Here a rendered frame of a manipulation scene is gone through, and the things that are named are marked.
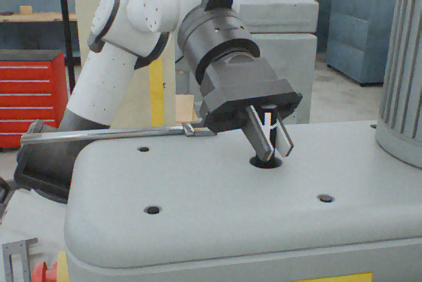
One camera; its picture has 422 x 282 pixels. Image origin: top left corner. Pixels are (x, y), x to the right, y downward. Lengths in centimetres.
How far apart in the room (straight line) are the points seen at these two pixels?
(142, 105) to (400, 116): 183
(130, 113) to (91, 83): 142
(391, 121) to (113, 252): 35
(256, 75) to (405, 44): 17
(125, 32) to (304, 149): 42
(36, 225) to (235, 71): 51
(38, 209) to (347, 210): 61
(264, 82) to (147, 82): 175
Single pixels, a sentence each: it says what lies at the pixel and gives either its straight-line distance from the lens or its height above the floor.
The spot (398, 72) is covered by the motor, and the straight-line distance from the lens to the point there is 59.
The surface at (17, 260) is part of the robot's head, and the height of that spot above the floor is 166.
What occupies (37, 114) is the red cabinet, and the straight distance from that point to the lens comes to 530.
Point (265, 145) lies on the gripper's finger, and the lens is 52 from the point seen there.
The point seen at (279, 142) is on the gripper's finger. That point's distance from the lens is 54.
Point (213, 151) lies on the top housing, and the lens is 58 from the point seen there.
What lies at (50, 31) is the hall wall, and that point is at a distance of 969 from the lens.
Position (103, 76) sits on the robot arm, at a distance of 91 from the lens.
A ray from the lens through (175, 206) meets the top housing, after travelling 47.
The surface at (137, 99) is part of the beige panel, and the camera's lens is 231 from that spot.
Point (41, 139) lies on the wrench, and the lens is 63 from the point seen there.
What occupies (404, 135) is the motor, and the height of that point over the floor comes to 192.
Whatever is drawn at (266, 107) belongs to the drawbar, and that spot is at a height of 196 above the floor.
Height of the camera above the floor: 212
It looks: 22 degrees down
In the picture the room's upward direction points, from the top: 1 degrees clockwise
